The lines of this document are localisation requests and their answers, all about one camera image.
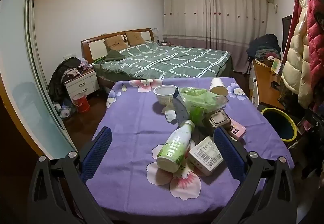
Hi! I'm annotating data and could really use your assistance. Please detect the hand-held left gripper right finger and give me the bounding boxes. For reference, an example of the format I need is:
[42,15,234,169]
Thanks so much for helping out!
[213,126,298,224]

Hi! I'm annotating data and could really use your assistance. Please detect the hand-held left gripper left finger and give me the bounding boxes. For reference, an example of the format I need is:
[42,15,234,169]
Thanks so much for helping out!
[27,126,113,224]

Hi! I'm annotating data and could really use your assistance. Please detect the barcode label cardboard box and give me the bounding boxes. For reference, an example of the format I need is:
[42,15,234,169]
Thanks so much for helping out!
[188,135,224,176]

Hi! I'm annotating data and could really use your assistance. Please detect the pink carton box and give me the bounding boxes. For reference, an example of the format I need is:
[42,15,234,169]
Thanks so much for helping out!
[226,119,247,142]

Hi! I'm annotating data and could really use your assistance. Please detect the dark brown plastic tray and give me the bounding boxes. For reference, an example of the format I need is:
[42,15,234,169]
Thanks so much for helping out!
[205,110,232,129]

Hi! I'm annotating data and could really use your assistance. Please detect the green label milk bottle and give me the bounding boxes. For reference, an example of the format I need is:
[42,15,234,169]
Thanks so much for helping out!
[156,120,195,172]

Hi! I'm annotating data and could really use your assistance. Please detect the yellow rim trash bin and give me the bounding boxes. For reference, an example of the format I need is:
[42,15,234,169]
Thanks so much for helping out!
[261,107,297,142]

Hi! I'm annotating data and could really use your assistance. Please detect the green plastic bag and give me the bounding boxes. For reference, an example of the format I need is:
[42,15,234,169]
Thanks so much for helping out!
[178,87,227,127]

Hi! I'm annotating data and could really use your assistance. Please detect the silver blue foil wrapper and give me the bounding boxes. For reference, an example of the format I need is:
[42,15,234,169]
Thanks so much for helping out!
[173,87,190,127]

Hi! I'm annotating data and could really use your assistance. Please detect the white paper cup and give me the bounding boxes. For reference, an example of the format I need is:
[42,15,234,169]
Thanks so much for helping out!
[162,109,178,123]

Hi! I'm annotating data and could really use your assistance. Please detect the floral paper cup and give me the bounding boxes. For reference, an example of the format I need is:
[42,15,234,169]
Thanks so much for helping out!
[209,77,228,98]

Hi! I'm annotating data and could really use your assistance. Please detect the purple floral tablecloth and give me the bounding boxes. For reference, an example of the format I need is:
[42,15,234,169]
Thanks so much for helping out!
[90,77,295,214]

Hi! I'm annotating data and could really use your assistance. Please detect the red bucket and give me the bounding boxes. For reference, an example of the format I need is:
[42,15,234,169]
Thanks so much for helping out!
[72,93,91,113]

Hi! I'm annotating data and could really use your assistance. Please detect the crumpled plastic bags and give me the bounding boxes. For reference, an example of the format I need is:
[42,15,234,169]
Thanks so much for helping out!
[54,102,76,119]

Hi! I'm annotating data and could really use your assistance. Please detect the white nightstand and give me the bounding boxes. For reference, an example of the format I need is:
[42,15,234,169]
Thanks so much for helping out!
[63,68,100,99]

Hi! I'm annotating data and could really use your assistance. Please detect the wooden cabinet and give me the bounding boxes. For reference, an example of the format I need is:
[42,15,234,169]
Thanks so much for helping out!
[249,58,286,110]

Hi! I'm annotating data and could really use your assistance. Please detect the dark clothes heap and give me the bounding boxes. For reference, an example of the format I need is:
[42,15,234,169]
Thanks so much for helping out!
[48,57,83,103]

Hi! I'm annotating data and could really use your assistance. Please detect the sliding wardrobe door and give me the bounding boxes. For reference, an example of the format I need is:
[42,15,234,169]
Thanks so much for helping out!
[0,0,78,160]

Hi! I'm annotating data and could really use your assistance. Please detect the dark green cloth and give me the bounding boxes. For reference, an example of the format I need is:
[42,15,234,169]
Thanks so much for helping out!
[102,50,124,62]

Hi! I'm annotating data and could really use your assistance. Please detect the green box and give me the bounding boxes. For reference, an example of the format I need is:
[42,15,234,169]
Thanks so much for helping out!
[270,58,282,72]

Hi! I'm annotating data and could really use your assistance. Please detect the wooden bed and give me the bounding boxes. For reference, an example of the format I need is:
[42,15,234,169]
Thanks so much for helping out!
[81,28,234,88]

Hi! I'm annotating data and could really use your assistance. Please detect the green checked duvet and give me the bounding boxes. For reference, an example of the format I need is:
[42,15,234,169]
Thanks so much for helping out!
[100,41,231,80]

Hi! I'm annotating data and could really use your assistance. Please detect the brown pillow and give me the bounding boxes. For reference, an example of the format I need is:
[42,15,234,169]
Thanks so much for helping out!
[126,31,146,46]
[104,35,126,51]

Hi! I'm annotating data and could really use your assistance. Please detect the cream puffer jacket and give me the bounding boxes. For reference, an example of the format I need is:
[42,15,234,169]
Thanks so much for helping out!
[281,0,312,109]

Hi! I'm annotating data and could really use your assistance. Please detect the pile of folded clothes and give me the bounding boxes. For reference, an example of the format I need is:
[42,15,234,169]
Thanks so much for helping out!
[246,34,281,62]

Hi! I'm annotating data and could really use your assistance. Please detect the red quilted jacket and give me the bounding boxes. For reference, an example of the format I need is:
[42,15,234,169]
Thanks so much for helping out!
[304,0,324,88]

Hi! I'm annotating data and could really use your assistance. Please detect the black television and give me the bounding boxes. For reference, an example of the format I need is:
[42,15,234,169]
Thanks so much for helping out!
[282,14,293,49]

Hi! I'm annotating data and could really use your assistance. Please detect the pink white curtain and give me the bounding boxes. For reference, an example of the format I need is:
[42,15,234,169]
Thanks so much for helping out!
[161,0,269,49]

